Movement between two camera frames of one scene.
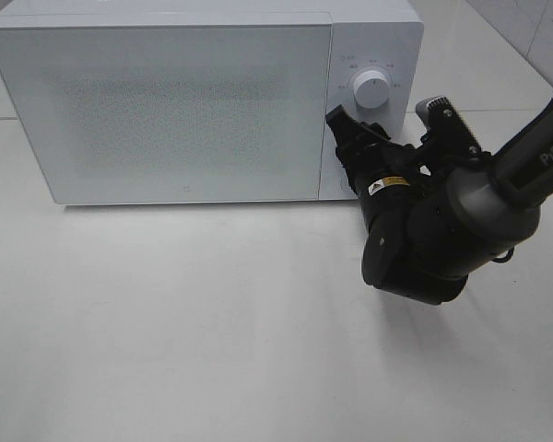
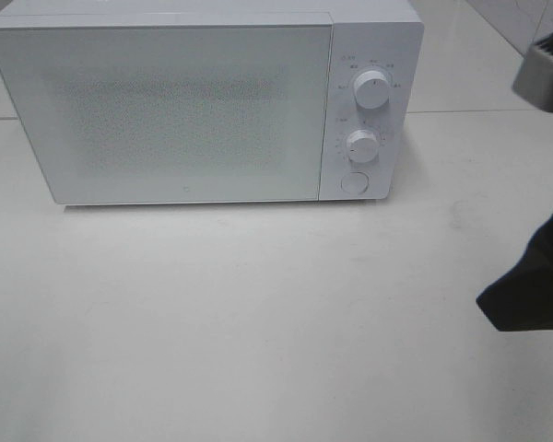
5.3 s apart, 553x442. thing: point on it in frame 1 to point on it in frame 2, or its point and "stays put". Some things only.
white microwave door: (164, 113) stays put
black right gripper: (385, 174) to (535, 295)
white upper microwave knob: (371, 88) stays put
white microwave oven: (203, 101) stays put
